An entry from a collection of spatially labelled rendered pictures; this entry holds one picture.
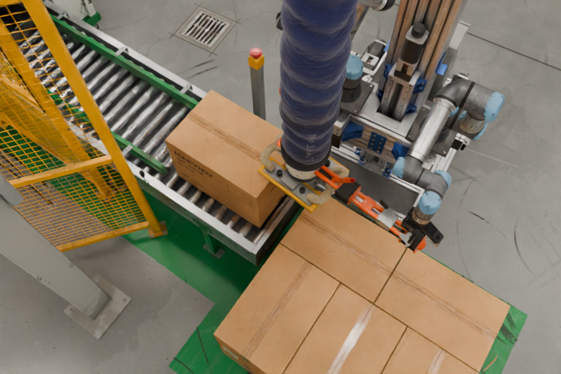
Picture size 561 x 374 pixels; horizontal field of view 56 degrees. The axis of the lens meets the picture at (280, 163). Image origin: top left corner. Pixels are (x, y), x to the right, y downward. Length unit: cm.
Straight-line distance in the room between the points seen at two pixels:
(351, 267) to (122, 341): 148
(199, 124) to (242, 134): 24
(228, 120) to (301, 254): 83
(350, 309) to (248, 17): 271
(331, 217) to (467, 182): 127
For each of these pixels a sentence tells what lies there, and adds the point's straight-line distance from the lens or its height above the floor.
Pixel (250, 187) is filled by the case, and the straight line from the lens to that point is 264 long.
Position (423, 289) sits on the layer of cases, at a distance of 298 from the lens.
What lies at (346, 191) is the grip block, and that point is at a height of 121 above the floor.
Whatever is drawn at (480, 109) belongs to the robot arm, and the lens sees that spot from 222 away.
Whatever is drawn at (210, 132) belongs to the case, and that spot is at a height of 95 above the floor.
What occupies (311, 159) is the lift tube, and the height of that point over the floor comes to 137.
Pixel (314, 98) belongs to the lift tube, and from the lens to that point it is 185.
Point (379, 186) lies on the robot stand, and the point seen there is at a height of 21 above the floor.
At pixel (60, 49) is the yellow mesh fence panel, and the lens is 214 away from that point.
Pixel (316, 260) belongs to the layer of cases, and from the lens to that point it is 293.
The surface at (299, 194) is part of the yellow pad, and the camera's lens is 248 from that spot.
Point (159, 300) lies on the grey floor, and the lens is 351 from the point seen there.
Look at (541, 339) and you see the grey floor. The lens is 373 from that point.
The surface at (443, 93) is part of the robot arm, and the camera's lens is 221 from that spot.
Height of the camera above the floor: 332
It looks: 61 degrees down
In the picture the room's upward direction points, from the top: straight up
